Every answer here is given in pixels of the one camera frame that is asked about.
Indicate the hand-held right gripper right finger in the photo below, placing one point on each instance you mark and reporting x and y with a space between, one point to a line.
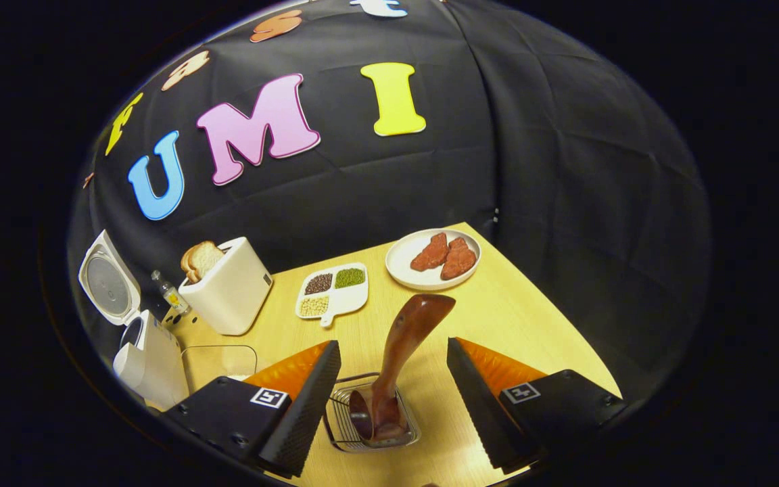
477 406

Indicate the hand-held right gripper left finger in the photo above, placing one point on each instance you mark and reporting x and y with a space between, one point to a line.
308 406

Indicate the white rice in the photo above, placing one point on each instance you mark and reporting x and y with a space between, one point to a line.
237 377

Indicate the brown wooden spoon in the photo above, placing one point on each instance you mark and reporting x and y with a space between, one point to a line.
406 338

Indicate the white rice cooker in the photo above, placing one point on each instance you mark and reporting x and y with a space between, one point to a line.
153 365

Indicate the pile of pale soybeans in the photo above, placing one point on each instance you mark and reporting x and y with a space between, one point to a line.
314 306

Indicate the clear glass container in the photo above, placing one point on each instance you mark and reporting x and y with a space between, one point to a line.
217 365

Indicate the white divided dish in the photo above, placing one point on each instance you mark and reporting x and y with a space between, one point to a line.
347 297

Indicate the pile of dark beans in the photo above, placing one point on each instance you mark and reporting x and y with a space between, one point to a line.
318 283

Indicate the white toaster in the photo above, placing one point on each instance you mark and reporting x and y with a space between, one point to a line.
230 297

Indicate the pile of green beans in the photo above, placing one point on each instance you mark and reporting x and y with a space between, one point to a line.
349 278

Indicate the red meat piece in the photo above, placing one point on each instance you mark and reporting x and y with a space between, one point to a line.
458 260
430 253

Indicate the white round plate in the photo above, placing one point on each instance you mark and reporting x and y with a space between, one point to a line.
399 260

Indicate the small glass bottle yellow label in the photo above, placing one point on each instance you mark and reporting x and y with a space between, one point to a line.
173 296

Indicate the toast bread slice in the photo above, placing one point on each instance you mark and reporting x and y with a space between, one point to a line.
208 258
188 267

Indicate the pink clothespin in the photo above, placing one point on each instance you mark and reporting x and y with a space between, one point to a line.
88 180

